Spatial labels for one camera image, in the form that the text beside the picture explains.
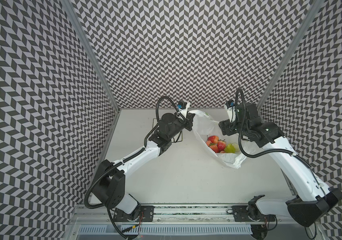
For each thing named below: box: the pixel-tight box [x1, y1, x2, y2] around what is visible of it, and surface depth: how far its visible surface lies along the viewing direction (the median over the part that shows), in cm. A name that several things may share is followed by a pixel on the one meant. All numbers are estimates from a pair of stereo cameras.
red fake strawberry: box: [207, 135, 219, 144], surface depth 98 cm
